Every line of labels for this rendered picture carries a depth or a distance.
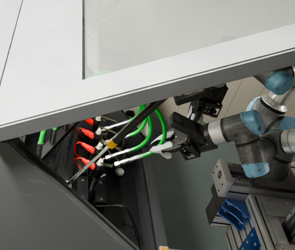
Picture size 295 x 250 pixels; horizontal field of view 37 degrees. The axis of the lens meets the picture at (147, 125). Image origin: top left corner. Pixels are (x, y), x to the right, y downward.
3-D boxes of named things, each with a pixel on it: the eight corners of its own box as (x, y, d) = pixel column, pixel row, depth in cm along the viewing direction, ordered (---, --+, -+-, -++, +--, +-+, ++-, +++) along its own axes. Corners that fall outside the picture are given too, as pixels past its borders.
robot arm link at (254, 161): (280, 164, 133) (269, 130, 132) (264, 178, 125) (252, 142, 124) (258, 167, 138) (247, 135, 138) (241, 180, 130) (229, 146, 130)
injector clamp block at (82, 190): (96, 230, 156) (106, 202, 148) (69, 227, 154) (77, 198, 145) (94, 164, 183) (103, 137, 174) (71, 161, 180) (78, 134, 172)
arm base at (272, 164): (279, 158, 189) (290, 142, 183) (292, 184, 177) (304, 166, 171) (248, 153, 185) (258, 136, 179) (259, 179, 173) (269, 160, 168)
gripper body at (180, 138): (183, 161, 140) (218, 153, 134) (170, 145, 135) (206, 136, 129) (185, 143, 145) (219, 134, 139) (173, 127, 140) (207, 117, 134)
